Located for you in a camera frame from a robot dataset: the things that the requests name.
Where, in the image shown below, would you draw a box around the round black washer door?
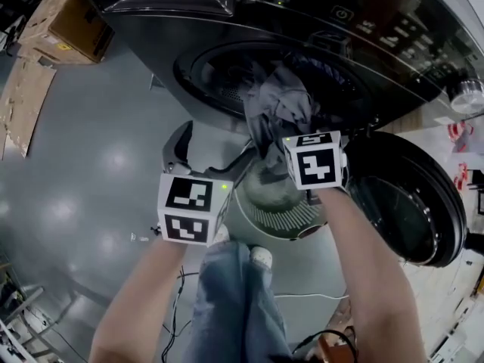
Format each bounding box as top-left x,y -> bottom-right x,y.
342,130 -> 470,268

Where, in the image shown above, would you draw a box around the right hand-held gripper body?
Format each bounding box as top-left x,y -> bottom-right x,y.
281,129 -> 349,206

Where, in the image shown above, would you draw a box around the flattened cardboard sheets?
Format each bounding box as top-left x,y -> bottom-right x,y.
0,57 -> 57,160

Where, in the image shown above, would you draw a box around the white power cable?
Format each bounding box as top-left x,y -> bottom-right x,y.
274,292 -> 349,301

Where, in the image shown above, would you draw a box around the thick black cable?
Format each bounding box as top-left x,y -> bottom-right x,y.
291,327 -> 359,358

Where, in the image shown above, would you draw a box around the thin black cable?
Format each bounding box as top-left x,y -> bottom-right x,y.
161,265 -> 200,361

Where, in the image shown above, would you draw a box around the person's left white shoe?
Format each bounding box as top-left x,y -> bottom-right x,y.
213,223 -> 231,245

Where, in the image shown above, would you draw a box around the grey garment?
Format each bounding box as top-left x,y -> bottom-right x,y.
244,61 -> 321,185

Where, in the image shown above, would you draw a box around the person's right forearm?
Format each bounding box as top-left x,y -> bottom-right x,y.
318,186 -> 417,363

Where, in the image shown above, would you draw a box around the person's white shoe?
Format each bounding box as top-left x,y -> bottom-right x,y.
213,223 -> 231,245
250,246 -> 274,270

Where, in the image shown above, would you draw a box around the black washing machine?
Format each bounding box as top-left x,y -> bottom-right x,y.
71,0 -> 484,135

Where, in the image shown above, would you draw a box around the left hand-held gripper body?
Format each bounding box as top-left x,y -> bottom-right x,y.
157,157 -> 235,248

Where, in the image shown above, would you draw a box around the large brown cardboard box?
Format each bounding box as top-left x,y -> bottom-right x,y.
18,0 -> 116,66

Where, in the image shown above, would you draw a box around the person's right white shoe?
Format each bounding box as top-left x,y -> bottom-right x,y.
250,246 -> 274,270

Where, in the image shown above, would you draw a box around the white laundry basket with clothes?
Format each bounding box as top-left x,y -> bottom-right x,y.
232,153 -> 330,240

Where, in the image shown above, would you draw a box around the person's legs in blue jeans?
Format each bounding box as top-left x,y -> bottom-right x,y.
188,240 -> 292,363

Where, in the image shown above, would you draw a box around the person's left forearm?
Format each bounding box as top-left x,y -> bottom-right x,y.
88,237 -> 191,363

